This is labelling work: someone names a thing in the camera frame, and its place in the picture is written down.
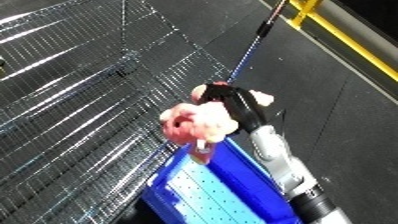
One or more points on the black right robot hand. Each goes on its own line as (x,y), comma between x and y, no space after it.
(240,106)

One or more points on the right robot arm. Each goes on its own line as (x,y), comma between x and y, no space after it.
(290,173)

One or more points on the pink soft toy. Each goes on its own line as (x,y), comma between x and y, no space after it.
(198,125)

